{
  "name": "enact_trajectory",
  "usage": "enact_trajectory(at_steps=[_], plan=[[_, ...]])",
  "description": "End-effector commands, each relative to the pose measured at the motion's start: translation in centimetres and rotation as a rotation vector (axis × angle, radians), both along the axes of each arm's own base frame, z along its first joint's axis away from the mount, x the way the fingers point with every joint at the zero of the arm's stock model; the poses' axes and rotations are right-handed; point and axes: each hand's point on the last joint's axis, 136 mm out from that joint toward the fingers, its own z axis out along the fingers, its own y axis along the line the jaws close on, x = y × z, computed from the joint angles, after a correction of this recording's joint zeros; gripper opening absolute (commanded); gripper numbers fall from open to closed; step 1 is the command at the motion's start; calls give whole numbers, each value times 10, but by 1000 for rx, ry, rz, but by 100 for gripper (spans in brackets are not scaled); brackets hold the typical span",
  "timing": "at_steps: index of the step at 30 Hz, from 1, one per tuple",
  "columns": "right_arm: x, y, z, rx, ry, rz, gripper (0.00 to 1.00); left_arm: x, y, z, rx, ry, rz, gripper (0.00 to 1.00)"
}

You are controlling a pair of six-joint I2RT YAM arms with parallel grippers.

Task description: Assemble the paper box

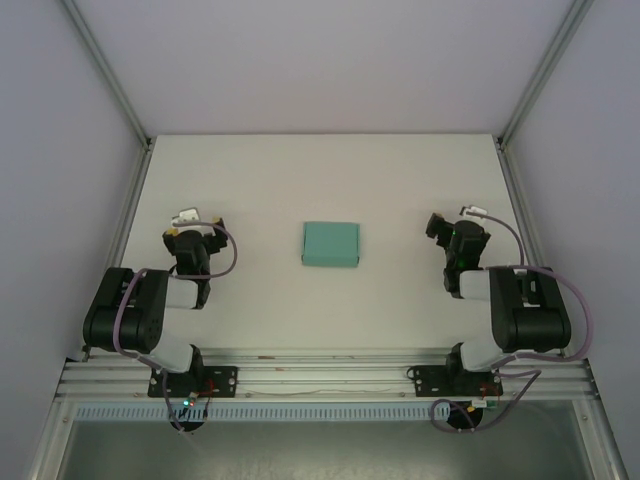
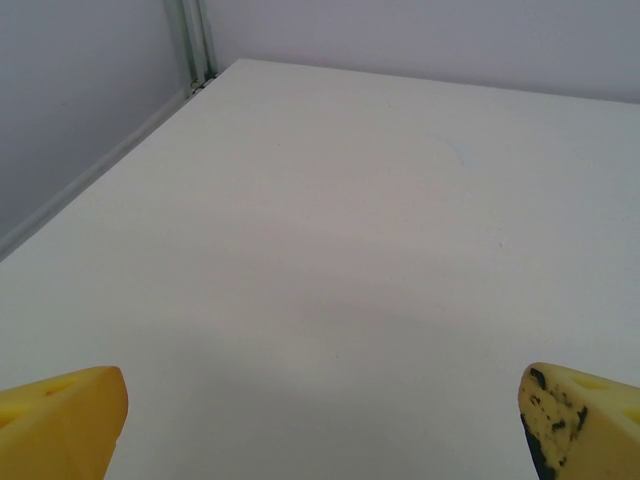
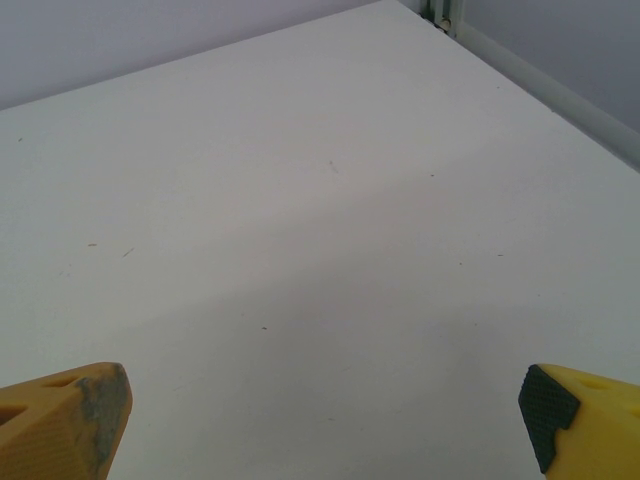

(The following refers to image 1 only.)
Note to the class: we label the teal paper box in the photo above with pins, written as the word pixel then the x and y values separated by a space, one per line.
pixel 330 245

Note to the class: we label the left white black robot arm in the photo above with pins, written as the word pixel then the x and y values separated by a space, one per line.
pixel 125 320

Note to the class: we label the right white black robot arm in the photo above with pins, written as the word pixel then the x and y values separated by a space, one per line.
pixel 530 320

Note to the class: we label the small board with green light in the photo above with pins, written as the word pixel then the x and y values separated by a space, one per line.
pixel 189 401

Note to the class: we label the small connector board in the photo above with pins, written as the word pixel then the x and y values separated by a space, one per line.
pixel 481 403

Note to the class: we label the grey metal sheet panel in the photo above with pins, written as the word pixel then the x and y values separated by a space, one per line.
pixel 325 450

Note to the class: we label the aluminium side rail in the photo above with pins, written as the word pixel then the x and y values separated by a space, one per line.
pixel 514 190
pixel 131 200

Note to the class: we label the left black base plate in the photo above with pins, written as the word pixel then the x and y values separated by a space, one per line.
pixel 225 382

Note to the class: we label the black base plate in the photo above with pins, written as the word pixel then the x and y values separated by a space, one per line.
pixel 225 382
pixel 425 382

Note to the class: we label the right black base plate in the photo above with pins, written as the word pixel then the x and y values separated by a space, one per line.
pixel 425 382

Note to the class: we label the aluminium mounting rail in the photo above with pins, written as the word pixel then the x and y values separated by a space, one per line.
pixel 325 377

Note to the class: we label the aluminium frame post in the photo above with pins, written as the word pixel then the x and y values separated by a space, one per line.
pixel 545 65
pixel 107 70

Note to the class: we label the aluminium lower frame bar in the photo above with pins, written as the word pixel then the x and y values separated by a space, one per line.
pixel 600 445
pixel 47 445

